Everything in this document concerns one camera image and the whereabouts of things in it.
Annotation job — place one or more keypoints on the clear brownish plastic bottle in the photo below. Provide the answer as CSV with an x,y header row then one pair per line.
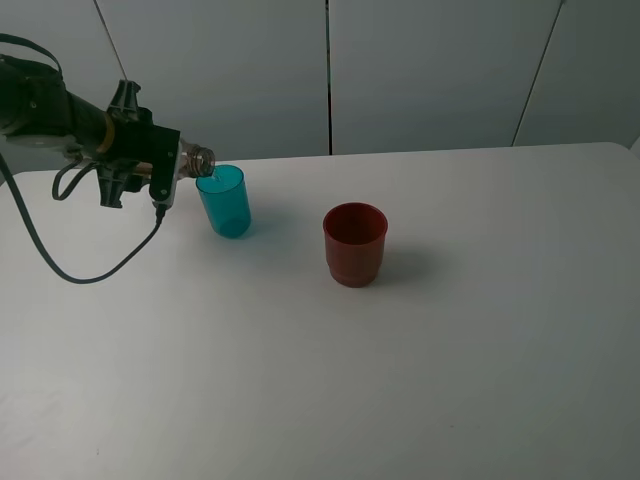
x,y
184,160

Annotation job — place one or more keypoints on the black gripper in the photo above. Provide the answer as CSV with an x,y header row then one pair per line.
x,y
131,142

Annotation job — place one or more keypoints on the red plastic cup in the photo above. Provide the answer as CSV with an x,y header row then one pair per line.
x,y
354,235

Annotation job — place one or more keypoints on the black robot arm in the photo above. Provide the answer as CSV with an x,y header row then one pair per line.
x,y
38,111

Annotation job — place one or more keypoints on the teal translucent plastic cup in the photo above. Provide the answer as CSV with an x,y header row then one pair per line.
x,y
225,200

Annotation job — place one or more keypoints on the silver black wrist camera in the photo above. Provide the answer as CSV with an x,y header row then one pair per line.
x,y
165,154

